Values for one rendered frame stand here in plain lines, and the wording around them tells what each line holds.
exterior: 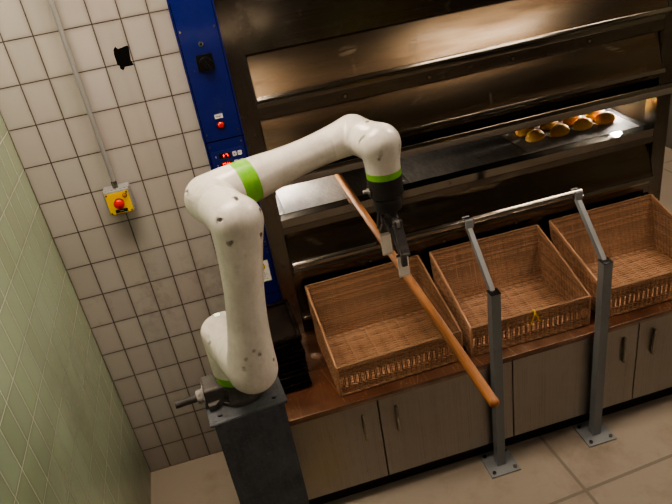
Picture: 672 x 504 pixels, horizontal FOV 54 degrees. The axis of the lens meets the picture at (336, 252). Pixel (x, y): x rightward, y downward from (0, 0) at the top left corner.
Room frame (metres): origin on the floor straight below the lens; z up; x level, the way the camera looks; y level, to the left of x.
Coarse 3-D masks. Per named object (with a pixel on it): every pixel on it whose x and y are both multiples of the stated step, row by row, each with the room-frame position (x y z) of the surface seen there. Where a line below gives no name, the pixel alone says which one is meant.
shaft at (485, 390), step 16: (336, 176) 2.85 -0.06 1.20; (352, 192) 2.64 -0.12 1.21; (368, 224) 2.34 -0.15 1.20; (416, 288) 1.82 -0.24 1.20; (432, 320) 1.65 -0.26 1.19; (448, 336) 1.55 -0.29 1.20; (464, 352) 1.47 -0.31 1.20; (464, 368) 1.41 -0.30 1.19; (480, 384) 1.33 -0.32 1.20; (496, 400) 1.26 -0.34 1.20
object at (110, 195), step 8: (120, 184) 2.43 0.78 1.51; (128, 184) 2.42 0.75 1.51; (104, 192) 2.38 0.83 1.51; (112, 192) 2.37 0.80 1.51; (120, 192) 2.37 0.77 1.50; (128, 192) 2.38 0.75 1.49; (112, 200) 2.37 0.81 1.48; (128, 200) 2.38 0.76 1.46; (112, 208) 2.37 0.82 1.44; (128, 208) 2.38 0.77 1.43
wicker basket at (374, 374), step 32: (416, 256) 2.60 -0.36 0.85; (320, 288) 2.51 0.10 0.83; (352, 288) 2.53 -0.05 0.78; (384, 288) 2.55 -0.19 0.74; (320, 320) 2.32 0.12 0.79; (352, 320) 2.48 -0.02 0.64; (384, 320) 2.50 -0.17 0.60; (448, 320) 2.27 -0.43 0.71; (352, 352) 2.32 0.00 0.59; (384, 352) 2.28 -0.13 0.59; (416, 352) 2.12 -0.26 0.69; (448, 352) 2.21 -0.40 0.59; (352, 384) 2.07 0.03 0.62
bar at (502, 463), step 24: (576, 192) 2.36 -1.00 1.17; (480, 216) 2.30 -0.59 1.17; (312, 264) 2.18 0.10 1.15; (480, 264) 2.17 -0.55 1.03; (600, 264) 2.16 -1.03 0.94; (600, 288) 2.15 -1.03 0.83; (600, 312) 2.14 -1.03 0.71; (600, 336) 2.14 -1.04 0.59; (600, 360) 2.14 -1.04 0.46; (600, 384) 2.14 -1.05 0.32; (600, 408) 2.14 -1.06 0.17; (504, 432) 2.06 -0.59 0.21; (600, 432) 2.14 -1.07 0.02; (480, 456) 2.13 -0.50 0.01; (504, 456) 2.06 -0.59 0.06
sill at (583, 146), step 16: (640, 128) 2.85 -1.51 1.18; (576, 144) 2.80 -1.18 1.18; (592, 144) 2.78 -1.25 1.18; (608, 144) 2.79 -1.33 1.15; (512, 160) 2.75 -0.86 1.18; (528, 160) 2.73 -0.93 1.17; (544, 160) 2.74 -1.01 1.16; (448, 176) 2.69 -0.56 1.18; (464, 176) 2.68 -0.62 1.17; (480, 176) 2.69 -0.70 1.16; (416, 192) 2.64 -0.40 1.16; (320, 208) 2.60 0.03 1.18; (336, 208) 2.58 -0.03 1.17; (352, 208) 2.59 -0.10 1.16; (288, 224) 2.55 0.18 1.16
